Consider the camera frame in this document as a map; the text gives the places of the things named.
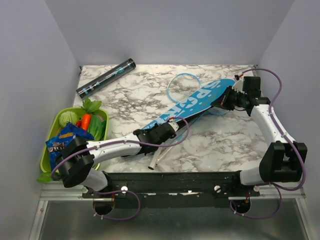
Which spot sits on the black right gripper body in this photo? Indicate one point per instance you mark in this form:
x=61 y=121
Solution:
x=231 y=99

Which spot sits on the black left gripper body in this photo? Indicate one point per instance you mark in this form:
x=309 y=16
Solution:
x=155 y=126

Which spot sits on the blue Sport racket bag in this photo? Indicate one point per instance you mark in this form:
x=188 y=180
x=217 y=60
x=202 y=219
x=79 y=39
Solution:
x=197 y=103

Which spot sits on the light blue badminton racket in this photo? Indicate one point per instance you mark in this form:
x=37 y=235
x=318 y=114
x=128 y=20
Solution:
x=215 y=111
x=180 y=87

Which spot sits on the black Boka shuttlecock tube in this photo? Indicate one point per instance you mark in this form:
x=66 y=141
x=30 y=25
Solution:
x=105 y=79

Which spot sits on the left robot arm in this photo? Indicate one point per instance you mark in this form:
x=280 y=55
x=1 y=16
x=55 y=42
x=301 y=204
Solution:
x=75 y=162

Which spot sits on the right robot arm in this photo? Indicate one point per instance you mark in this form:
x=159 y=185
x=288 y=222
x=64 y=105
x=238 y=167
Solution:
x=284 y=160

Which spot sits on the toy orange carrot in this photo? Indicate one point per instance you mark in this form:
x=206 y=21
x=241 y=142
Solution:
x=85 y=122

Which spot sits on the toy red chili pepper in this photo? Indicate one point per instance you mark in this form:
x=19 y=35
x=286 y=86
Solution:
x=79 y=123

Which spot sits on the toy green cabbage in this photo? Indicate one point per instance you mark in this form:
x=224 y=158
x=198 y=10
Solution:
x=68 y=117

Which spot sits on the blue Oreo snack bag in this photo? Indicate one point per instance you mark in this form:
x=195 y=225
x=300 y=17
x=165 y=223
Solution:
x=59 y=142

